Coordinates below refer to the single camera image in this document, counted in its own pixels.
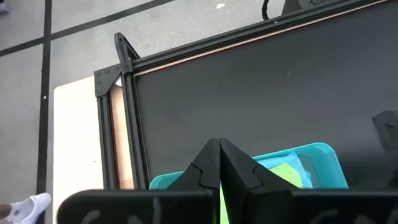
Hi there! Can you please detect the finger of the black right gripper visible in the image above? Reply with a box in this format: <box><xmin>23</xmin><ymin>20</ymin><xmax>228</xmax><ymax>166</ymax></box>
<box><xmin>372</xmin><ymin>110</ymin><xmax>398</xmax><ymax>152</ymax></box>

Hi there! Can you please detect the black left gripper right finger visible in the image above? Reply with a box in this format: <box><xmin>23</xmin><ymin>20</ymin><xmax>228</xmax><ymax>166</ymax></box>
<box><xmin>220</xmin><ymin>138</ymin><xmax>300</xmax><ymax>224</ymax></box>

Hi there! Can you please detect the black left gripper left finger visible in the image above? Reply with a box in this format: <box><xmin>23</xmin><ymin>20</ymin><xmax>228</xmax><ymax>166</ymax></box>
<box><xmin>167</xmin><ymin>138</ymin><xmax>222</xmax><ymax>224</ymax></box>

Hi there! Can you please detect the lime green microfiber towel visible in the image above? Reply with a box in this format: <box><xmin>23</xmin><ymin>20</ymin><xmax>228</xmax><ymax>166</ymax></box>
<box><xmin>219</xmin><ymin>162</ymin><xmax>304</xmax><ymax>224</ymax></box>

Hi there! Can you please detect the sky blue microfiber towel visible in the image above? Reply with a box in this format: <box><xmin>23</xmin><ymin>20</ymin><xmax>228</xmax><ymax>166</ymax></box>
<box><xmin>257</xmin><ymin>152</ymin><xmax>313</xmax><ymax>189</ymax></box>

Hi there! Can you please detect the teal plastic bin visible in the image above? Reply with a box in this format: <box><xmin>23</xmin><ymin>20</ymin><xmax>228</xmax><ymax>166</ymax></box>
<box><xmin>149</xmin><ymin>142</ymin><xmax>349</xmax><ymax>190</ymax></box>

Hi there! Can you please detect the person's foot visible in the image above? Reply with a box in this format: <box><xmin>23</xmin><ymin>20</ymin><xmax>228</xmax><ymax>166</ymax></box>
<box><xmin>0</xmin><ymin>192</ymin><xmax>53</xmax><ymax>224</ymax></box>

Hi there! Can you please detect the black table frame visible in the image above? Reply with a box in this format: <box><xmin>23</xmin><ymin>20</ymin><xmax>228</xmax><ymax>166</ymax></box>
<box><xmin>94</xmin><ymin>0</ymin><xmax>398</xmax><ymax>190</ymax></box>

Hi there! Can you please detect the black power cable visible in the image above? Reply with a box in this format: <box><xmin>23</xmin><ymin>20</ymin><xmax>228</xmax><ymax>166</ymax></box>
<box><xmin>261</xmin><ymin>0</ymin><xmax>272</xmax><ymax>21</ymax></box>

